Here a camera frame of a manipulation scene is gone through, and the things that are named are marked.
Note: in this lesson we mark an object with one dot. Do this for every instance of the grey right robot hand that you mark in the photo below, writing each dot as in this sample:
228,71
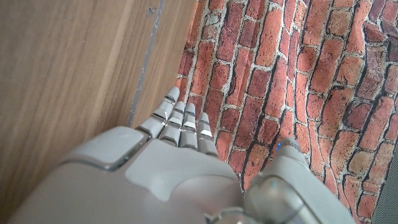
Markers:
161,180

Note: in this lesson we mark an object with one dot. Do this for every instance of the red brick print backdrop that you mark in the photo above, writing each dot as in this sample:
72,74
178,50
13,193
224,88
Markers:
326,62

